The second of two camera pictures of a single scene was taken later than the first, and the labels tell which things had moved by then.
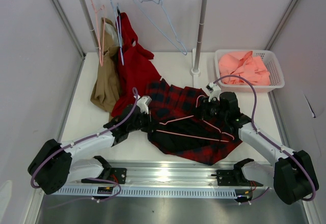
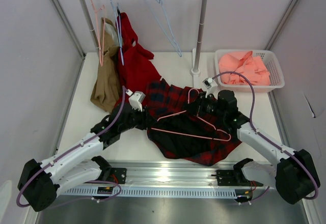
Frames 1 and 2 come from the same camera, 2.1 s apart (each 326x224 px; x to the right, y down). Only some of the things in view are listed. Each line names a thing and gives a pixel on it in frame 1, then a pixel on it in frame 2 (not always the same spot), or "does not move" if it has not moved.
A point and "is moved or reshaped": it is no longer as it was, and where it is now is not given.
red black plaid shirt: (177, 127) does not move
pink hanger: (100, 16) does not move
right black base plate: (237, 177) does not move
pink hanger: (192, 135) is moved or reshaped
